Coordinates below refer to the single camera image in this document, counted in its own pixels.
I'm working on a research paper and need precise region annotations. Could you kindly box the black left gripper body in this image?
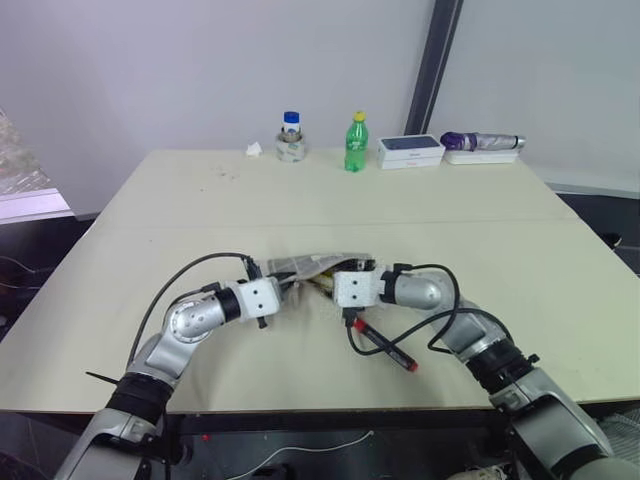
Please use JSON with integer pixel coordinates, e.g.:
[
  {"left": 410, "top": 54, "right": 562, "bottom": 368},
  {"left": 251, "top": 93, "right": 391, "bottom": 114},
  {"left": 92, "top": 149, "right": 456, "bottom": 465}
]
[{"left": 255, "top": 277, "right": 300, "bottom": 332}]

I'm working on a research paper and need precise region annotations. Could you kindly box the grey grid pouch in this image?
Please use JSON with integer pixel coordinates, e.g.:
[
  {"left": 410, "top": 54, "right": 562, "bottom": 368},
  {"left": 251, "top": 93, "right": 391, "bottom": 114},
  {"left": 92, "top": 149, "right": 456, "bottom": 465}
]
[{"left": 264, "top": 251, "right": 377, "bottom": 307}]

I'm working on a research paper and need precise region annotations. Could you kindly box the red marker with black barrel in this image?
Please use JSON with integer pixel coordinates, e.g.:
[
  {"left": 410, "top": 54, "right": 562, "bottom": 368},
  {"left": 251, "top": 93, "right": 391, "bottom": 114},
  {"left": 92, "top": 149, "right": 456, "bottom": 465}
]
[{"left": 351, "top": 319, "right": 421, "bottom": 374}]

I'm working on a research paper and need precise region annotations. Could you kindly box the green plastic soda bottle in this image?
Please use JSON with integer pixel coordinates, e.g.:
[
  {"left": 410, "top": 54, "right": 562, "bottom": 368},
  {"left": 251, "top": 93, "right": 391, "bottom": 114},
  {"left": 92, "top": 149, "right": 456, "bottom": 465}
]
[{"left": 343, "top": 110, "right": 369, "bottom": 173}]

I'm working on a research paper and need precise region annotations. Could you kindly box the white box with dark top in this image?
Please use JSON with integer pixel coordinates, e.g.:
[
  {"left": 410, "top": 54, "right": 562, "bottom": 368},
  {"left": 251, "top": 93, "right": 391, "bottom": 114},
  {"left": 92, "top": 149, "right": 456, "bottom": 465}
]
[{"left": 376, "top": 133, "right": 447, "bottom": 171}]

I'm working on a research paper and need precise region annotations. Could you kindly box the clear tape roll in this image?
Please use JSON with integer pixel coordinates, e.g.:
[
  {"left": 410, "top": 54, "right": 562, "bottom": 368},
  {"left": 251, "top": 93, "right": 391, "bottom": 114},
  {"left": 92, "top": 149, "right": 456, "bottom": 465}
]
[{"left": 275, "top": 130, "right": 309, "bottom": 163}]

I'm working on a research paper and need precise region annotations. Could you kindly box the jar with blue lid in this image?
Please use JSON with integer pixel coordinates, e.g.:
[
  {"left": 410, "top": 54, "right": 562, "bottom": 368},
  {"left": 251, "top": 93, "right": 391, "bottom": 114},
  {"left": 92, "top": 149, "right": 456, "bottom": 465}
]
[{"left": 279, "top": 110, "right": 303, "bottom": 143}]

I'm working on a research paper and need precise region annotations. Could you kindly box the flat white box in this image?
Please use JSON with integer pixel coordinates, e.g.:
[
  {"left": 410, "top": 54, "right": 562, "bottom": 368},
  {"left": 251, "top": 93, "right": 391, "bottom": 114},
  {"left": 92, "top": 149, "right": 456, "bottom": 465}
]
[{"left": 443, "top": 148, "right": 519, "bottom": 166}]

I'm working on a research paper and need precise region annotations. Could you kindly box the folded purple grey umbrella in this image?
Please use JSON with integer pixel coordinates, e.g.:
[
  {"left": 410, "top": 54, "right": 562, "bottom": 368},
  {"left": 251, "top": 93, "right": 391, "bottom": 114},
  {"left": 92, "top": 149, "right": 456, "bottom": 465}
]
[{"left": 439, "top": 131, "right": 527, "bottom": 152}]

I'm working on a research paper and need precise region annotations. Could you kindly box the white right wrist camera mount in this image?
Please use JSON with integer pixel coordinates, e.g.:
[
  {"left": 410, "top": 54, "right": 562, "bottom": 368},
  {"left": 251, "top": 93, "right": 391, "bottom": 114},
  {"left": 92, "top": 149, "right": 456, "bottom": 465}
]
[{"left": 332, "top": 269, "right": 387, "bottom": 308}]

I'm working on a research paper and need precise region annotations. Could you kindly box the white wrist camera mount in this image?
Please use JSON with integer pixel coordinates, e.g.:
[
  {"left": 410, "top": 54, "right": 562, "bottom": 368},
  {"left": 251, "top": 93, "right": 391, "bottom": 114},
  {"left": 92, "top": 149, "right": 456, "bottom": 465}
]
[
  {"left": 233, "top": 276, "right": 283, "bottom": 322},
  {"left": 332, "top": 269, "right": 387, "bottom": 308}
]

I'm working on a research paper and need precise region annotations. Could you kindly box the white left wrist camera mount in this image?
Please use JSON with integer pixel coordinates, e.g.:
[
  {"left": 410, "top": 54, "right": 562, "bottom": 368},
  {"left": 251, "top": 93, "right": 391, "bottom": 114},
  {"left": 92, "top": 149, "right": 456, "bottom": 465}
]
[{"left": 233, "top": 276, "right": 283, "bottom": 322}]

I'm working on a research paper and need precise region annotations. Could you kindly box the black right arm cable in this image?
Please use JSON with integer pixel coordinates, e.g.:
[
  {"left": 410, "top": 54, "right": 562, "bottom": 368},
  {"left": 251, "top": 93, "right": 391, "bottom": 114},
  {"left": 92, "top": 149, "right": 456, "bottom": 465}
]
[{"left": 341, "top": 263, "right": 496, "bottom": 357}]

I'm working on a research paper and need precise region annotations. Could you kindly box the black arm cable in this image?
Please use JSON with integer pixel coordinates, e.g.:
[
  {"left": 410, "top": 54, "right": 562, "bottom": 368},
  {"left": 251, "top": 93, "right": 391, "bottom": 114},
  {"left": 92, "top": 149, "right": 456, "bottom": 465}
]
[
  {"left": 341, "top": 263, "right": 496, "bottom": 357},
  {"left": 126, "top": 253, "right": 265, "bottom": 374}
]

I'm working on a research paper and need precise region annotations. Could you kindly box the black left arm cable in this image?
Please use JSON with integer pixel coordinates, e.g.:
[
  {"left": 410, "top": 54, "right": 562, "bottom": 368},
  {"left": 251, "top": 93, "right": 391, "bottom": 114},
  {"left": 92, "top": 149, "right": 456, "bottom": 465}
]
[{"left": 126, "top": 253, "right": 265, "bottom": 374}]

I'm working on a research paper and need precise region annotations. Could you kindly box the white cord under table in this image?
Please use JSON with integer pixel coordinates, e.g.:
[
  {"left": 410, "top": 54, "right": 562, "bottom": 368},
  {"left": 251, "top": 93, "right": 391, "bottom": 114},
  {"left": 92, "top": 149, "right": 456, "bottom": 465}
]
[{"left": 248, "top": 429, "right": 376, "bottom": 472}]

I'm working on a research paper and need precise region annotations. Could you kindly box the dark grey wall pillar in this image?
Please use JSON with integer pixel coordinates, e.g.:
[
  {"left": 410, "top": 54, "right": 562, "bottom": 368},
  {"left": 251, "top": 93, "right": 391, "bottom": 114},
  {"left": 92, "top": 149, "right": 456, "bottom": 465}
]
[{"left": 403, "top": 0, "right": 465, "bottom": 137}]

